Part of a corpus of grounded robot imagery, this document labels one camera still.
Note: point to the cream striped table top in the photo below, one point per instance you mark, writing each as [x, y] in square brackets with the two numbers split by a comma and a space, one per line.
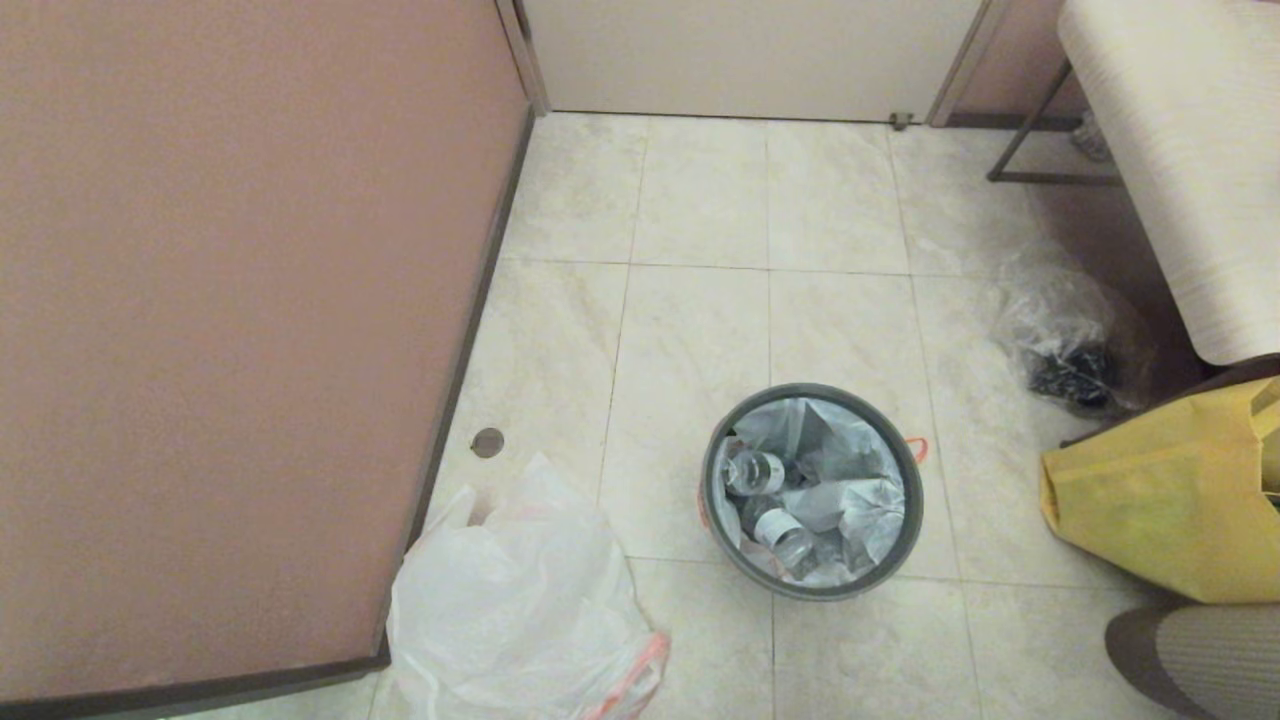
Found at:
[1190, 150]

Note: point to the clear bag with black contents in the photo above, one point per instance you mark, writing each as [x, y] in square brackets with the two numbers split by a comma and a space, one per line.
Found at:
[1050, 320]

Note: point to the small clear container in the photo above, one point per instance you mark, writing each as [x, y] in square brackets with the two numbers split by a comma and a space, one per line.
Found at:
[1092, 138]

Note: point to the grey metal door frame post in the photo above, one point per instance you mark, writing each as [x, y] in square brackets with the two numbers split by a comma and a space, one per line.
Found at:
[525, 60]
[960, 70]

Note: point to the yellow shopping bag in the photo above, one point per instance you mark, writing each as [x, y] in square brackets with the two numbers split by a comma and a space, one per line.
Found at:
[1150, 500]

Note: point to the grey ribbed round object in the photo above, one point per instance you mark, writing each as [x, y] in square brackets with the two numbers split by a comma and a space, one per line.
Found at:
[1220, 660]

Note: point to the beige door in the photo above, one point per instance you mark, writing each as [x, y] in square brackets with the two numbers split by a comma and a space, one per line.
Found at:
[750, 60]

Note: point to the crumpled translucent plastic wrap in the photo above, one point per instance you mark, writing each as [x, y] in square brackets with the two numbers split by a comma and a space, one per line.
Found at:
[850, 505]

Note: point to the clear plastic bottle white label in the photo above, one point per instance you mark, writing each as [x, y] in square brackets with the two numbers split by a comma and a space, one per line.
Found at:
[785, 535]
[750, 472]

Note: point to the black round trash bin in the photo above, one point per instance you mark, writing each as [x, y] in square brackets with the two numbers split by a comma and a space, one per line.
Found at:
[730, 560]

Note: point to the dark metal table frame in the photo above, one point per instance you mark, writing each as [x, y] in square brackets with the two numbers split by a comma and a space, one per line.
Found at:
[1050, 178]

